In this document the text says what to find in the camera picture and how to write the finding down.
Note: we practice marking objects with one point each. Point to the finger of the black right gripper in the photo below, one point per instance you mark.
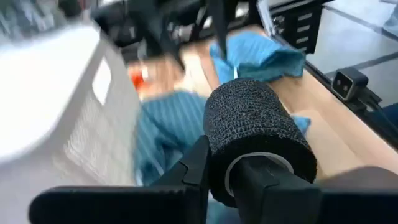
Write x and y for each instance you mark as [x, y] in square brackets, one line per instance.
[166, 43]
[220, 25]

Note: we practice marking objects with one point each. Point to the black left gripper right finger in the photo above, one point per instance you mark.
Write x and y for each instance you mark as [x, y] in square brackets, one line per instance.
[280, 202]

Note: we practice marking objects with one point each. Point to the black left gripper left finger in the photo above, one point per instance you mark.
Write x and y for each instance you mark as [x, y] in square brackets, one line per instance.
[124, 205]

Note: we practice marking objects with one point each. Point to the blue patterned cloth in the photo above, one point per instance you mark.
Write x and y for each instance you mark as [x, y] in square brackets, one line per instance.
[264, 56]

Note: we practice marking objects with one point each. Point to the blue patterned hospital gown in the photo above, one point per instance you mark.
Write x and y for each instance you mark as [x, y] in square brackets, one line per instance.
[168, 124]

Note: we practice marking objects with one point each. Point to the black bandage roll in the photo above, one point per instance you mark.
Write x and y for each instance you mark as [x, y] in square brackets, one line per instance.
[248, 118]

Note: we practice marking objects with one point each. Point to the white plastic laundry basket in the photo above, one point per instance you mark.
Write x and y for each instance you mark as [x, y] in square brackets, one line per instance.
[46, 77]

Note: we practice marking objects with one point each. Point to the black vented base box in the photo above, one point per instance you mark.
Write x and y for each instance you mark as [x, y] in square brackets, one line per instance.
[308, 28]

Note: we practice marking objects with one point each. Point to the grey table-level camera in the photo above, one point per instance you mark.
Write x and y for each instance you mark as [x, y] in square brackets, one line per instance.
[345, 84]

